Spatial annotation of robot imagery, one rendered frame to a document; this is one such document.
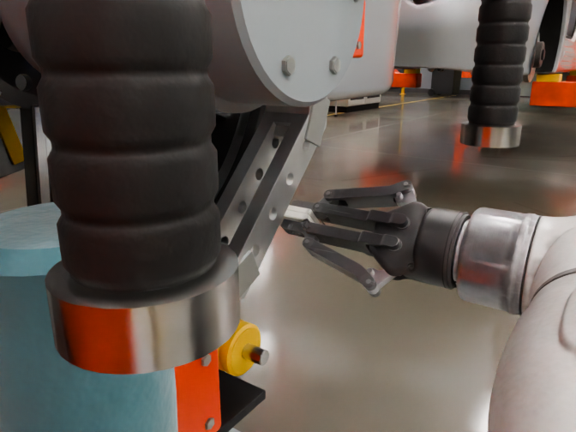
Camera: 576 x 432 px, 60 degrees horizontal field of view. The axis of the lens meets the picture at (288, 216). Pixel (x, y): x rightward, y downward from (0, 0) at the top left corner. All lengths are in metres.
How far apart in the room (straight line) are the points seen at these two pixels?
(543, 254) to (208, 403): 0.32
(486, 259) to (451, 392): 0.98
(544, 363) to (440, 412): 1.05
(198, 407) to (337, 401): 0.86
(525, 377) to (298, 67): 0.20
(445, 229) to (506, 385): 0.19
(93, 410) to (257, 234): 0.30
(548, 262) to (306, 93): 0.24
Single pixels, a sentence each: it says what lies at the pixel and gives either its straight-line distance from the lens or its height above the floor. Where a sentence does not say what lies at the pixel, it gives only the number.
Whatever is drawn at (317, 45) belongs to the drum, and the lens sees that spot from 0.29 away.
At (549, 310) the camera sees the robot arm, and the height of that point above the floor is 0.66.
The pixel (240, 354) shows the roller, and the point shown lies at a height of 0.51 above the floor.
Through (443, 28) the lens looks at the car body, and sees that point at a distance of 2.76.
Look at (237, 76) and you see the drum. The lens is 0.26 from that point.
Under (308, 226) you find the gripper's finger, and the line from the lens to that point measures 0.54.
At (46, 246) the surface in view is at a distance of 0.22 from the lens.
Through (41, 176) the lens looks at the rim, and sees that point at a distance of 0.46.
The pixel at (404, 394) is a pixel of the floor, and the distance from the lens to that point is 1.37.
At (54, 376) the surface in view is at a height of 0.69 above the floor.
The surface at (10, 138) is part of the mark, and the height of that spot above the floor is 0.73.
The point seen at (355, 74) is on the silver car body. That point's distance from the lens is 0.98.
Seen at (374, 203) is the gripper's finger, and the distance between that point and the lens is 0.55.
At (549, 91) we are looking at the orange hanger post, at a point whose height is 0.62.
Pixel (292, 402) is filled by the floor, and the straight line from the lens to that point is 1.32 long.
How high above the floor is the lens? 0.81
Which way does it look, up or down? 17 degrees down
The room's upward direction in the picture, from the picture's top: straight up
